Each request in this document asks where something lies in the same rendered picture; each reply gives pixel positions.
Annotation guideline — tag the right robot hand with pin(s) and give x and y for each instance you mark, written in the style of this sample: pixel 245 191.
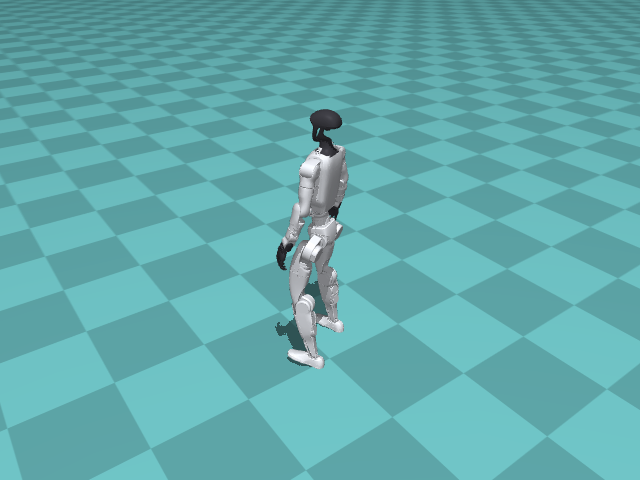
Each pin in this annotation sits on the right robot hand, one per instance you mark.
pixel 334 211

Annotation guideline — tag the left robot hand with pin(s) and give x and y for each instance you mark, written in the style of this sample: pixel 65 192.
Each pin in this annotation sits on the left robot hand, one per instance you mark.
pixel 281 254

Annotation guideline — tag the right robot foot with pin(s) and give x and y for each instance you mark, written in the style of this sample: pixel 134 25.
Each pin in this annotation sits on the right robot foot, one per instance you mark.
pixel 323 320

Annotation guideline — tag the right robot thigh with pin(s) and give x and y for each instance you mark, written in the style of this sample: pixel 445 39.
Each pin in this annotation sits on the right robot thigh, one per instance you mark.
pixel 326 275

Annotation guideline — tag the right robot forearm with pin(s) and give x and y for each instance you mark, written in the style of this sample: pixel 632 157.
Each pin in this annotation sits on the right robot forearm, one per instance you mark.
pixel 340 195

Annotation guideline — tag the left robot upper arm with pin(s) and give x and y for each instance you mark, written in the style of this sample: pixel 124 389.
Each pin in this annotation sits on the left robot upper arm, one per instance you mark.
pixel 309 172

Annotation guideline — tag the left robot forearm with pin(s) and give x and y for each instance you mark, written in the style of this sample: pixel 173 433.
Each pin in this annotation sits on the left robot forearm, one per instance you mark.
pixel 294 228

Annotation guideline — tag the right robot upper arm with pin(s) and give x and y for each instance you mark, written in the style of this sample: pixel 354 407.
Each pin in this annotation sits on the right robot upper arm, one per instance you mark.
pixel 344 172

